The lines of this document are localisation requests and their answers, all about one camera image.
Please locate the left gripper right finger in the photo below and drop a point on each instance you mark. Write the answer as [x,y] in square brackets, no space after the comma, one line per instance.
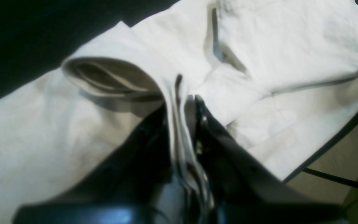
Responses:
[244,191]

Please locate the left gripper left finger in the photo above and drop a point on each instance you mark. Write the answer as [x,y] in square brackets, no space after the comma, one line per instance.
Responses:
[135,184]

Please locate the cream white T-shirt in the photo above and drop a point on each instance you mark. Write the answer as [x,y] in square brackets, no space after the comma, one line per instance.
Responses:
[281,76]

